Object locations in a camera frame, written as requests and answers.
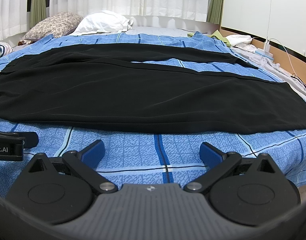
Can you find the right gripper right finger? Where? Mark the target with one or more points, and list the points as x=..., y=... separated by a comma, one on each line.
x=220, y=166

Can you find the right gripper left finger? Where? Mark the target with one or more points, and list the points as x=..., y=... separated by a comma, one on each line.
x=83, y=164

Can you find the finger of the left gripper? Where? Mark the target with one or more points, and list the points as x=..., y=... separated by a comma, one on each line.
x=31, y=139

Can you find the black pants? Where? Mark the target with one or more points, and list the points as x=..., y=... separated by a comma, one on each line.
x=127, y=87

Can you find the blue plaid blanket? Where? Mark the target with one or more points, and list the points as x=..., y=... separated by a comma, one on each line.
x=154, y=158

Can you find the floral patterned pillow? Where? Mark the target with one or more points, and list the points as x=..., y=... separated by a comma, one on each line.
x=58, y=25

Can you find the white power strip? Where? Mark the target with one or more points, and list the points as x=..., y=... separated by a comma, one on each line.
x=265, y=52

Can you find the white crumpled garment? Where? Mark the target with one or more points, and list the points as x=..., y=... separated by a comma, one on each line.
x=236, y=39

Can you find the green curtain panel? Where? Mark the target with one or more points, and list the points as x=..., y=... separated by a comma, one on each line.
x=37, y=12
x=215, y=11

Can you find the green cloth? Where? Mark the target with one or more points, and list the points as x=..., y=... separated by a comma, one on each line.
x=219, y=37

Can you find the white pillow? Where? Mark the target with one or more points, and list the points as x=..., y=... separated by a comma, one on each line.
x=103, y=22

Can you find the green curtain right panel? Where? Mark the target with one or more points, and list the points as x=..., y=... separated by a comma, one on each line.
x=215, y=11

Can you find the wooden bed frame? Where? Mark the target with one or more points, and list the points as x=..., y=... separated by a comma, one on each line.
x=288, y=59

